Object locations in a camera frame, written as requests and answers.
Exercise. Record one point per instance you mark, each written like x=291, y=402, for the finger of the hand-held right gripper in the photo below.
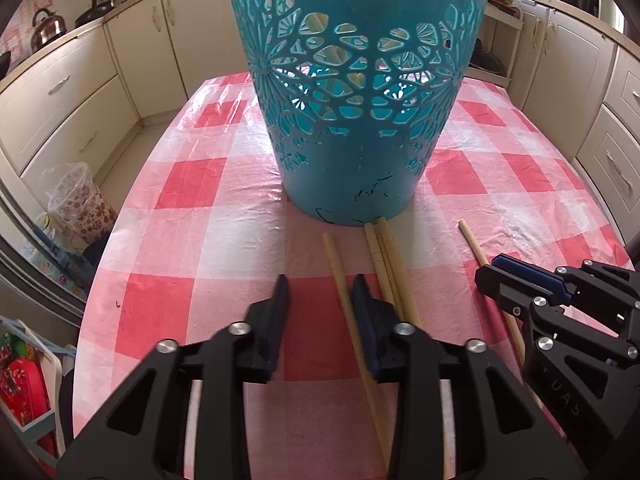
x=505, y=292
x=530, y=272

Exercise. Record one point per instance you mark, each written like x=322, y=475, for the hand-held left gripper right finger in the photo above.
x=365, y=330

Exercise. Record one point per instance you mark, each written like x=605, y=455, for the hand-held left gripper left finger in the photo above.
x=274, y=330

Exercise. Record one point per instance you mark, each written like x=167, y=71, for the light wooden chopstick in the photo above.
x=472, y=242
x=392, y=255
x=376, y=255
x=340, y=275

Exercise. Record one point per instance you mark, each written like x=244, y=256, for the teal perforated plastic basket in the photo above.
x=350, y=170

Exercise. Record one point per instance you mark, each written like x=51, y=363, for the red checked plastic tablecloth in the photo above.
x=210, y=240

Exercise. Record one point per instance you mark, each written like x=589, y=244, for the dark blue box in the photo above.
x=95, y=260

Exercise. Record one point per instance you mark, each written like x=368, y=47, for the white and blue shelf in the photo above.
x=50, y=375

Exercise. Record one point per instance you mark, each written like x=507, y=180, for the floral plastic wastebasket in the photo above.
x=80, y=205

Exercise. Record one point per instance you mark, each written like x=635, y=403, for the white tiered trolley rack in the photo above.
x=500, y=40

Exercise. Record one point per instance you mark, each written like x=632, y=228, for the red patterned pouch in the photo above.
x=22, y=390

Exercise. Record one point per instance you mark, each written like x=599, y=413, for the white lower kitchen cabinets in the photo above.
x=75, y=90

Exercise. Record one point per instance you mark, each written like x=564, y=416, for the black frying pan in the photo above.
x=94, y=12

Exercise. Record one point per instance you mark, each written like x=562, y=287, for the steel kettle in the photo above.
x=49, y=27

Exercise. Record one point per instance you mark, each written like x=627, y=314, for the grey sliding door frame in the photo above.
x=40, y=260

